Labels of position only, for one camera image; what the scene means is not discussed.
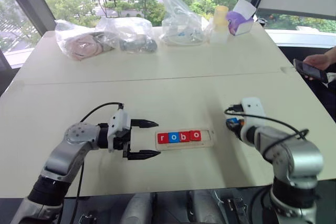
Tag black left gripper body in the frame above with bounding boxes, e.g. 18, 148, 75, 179
114, 128, 133, 158

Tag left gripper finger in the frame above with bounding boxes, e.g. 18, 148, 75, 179
130, 119, 160, 130
127, 150, 161, 161

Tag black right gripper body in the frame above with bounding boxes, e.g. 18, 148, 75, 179
235, 120, 249, 144

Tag blue t tile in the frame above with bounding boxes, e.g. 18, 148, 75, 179
227, 118, 241, 130

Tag wooden letter tray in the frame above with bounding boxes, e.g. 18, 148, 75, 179
154, 129, 215, 151

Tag red letter tile o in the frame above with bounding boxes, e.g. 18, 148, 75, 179
189, 130, 202, 142

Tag black smartphone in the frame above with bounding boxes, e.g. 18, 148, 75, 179
292, 58, 329, 83

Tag person's right hand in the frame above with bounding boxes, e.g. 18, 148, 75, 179
301, 46, 336, 81

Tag grey rounded shape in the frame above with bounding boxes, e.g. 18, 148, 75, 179
122, 193, 154, 224

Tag plastic bag with grey items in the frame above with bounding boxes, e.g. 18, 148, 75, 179
94, 16, 158, 54

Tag person's dark clothed body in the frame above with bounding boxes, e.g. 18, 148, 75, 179
306, 63, 336, 125

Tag plastic bag with pink items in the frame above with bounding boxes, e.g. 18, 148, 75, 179
54, 19, 116, 61

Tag purple and white box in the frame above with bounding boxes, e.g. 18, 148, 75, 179
226, 0, 257, 36

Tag tall plastic bag white items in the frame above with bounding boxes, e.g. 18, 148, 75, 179
160, 0, 205, 47

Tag yellow stacked cups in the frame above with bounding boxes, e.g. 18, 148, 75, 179
214, 5, 229, 27

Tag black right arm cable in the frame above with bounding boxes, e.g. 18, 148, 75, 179
224, 104, 310, 156

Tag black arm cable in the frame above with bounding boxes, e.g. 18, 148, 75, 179
59, 102, 125, 224
224, 104, 310, 156

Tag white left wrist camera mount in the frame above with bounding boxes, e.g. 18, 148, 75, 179
107, 110, 131, 153

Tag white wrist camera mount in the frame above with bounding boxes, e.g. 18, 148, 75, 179
107, 110, 131, 153
240, 97, 266, 133

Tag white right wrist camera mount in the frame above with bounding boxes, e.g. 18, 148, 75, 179
240, 97, 266, 133

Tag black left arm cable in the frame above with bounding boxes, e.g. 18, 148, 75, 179
59, 102, 125, 224

